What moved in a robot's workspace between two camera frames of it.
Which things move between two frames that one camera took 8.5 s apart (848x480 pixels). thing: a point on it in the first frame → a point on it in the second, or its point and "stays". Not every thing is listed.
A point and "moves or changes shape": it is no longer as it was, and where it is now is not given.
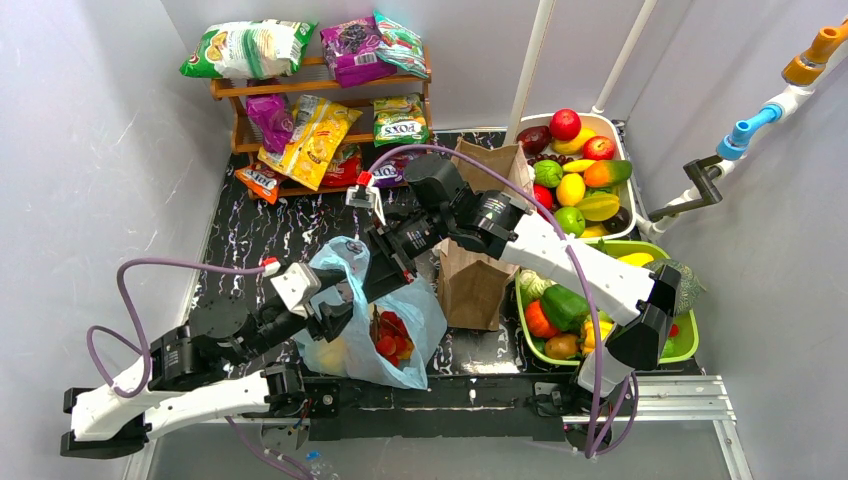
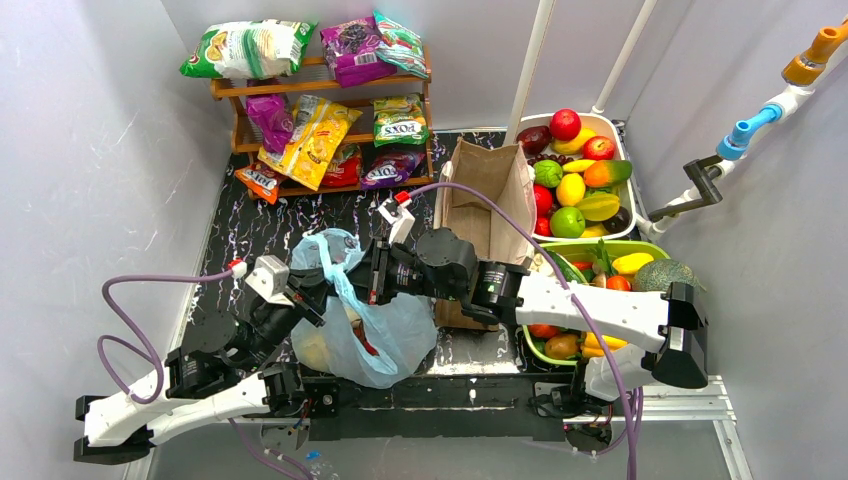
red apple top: [565, 124] stays
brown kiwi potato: [561, 346] stays
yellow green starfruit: [600, 207] stays
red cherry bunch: [390, 336] → [361, 336]
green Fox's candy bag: [399, 120] stays
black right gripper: [389, 253] → [380, 273]
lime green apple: [572, 220] stays
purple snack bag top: [353, 52] stays
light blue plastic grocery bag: [393, 339] moves or changes shape
